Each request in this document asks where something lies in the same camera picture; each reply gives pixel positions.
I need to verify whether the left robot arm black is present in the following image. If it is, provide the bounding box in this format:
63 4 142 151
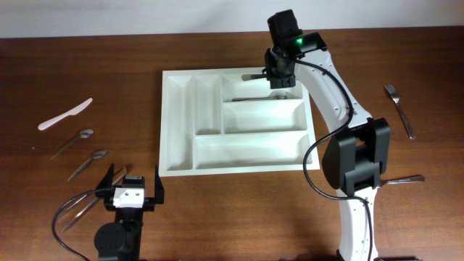
94 165 165 261

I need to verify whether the metal fork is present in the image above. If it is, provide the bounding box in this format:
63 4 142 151
379 175 425 187
384 84 416 139

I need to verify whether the small teaspoon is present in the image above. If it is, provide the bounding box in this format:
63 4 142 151
51 128 94 160
67 150 108 182

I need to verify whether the white plastic cutlery tray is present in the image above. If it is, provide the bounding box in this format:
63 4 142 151
159 67 315 177

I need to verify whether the small teaspoon lower left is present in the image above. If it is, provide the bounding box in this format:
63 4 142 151
67 150 108 182

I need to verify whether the metal knife near left arm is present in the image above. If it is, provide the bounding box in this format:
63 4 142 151
58 167 128 217

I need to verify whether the large metal spoon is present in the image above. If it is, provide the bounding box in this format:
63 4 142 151
241 74 267 81
232 94 293 102

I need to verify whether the white plastic knife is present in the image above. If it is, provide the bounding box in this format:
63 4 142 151
38 98 93 131

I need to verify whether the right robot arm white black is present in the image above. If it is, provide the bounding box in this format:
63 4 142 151
263 9 391 260

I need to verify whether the small teaspoon upper left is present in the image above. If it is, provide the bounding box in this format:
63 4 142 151
51 128 94 160

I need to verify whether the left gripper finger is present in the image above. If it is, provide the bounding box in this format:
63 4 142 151
96 163 115 189
154 165 164 199

